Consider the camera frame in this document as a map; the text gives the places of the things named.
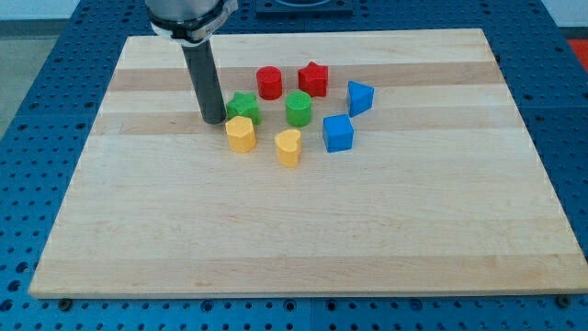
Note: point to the yellow hexagon block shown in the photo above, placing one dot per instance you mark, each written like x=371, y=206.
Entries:
x=241, y=134

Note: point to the red cylinder block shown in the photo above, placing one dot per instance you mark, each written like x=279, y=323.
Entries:
x=269, y=82

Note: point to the red star block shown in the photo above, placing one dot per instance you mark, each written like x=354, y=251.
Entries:
x=313, y=79

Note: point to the green cylinder block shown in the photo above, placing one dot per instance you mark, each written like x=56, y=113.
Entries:
x=298, y=108

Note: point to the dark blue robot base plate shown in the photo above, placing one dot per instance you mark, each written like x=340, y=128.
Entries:
x=305, y=8

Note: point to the green star block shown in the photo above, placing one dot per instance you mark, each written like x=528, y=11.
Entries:
x=245, y=105

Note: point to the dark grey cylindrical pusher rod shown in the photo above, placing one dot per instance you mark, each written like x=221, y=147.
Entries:
x=206, y=83

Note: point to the yellow heart block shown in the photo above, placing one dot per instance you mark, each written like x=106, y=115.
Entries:
x=288, y=147

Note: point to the light wooden board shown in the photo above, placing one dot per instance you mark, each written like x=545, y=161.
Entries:
x=442, y=194

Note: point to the blue triangle block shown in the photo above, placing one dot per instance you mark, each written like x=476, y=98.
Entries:
x=359, y=98

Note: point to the blue cube block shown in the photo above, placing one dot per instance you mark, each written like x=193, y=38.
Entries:
x=337, y=133

